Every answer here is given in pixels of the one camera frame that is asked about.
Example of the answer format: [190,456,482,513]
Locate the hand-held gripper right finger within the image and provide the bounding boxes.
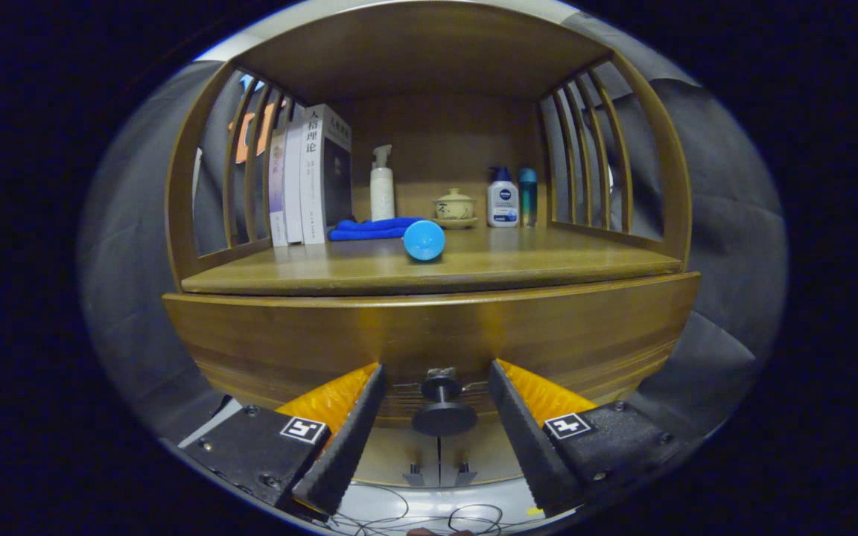
[488,359,687,518]

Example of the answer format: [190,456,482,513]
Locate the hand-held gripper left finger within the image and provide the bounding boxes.
[178,363,387,520]

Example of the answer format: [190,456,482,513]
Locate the black drawer knob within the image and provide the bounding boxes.
[412,367,478,437]

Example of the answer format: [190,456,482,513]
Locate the wooden drawer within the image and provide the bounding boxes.
[162,272,702,429]

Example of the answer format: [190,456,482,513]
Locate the blue cosmetic tube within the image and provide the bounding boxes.
[403,220,446,262]

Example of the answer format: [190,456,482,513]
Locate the wooden cabinet door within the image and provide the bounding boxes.
[355,427,441,488]
[440,428,527,485]

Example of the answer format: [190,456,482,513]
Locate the wooden countertop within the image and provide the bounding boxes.
[181,223,683,297]

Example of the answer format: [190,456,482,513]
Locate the wooden cabinet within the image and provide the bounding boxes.
[162,0,702,488]

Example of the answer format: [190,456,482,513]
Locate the blue folded cloth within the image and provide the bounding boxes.
[328,217,426,242]

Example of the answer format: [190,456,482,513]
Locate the white lotion bottle blue cap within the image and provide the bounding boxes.
[486,167,520,228]

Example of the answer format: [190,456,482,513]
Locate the slim teal bottle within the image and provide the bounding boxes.
[518,167,538,228]

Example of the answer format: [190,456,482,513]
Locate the beige lidded ceramic teacup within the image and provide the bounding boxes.
[431,188,478,230]

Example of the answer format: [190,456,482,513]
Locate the white pump bottle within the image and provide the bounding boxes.
[369,144,396,222]

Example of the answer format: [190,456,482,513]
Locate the thin pale purple book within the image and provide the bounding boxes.
[268,127,288,248]

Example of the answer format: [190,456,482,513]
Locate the thin white book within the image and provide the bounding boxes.
[283,119,306,245]

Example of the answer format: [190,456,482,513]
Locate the thick grey book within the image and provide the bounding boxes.
[299,103,353,246]

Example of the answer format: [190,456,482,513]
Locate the tangle of black floor cables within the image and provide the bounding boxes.
[325,484,504,535]

